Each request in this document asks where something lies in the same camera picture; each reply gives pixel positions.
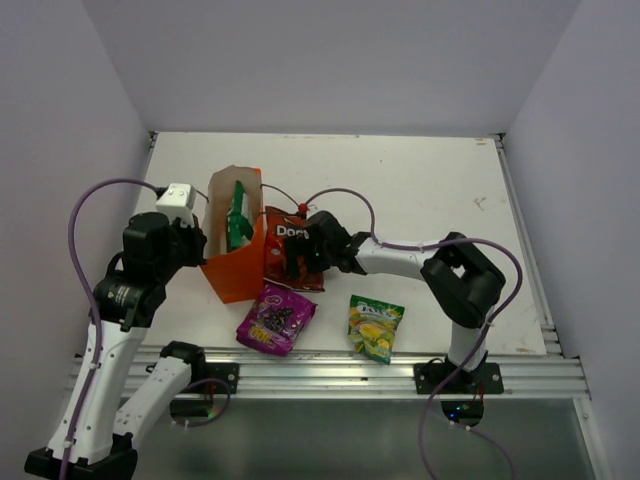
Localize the black base bracket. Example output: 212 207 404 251
413 358 505 395
198 362 240 394

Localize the red Doritos chip bag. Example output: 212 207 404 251
264 206 324 292

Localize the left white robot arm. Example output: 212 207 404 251
24 212 208 479

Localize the green snack bag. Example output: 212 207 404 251
226 181 254 253

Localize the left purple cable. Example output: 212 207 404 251
57 177 166 480

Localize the orange paper bag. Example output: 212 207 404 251
202 165 266 304

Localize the purple snack bag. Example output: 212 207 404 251
236 284 317 357

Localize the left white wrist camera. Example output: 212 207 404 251
155 183 197 228

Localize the green yellow Fox's candy bag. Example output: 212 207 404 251
347 295 405 365

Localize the left black base bracket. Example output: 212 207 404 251
198 362 240 394

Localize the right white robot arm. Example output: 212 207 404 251
284 211 506 393

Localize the right black base bracket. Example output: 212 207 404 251
413 358 505 395

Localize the aluminium mounting rail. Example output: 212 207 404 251
205 348 590 400

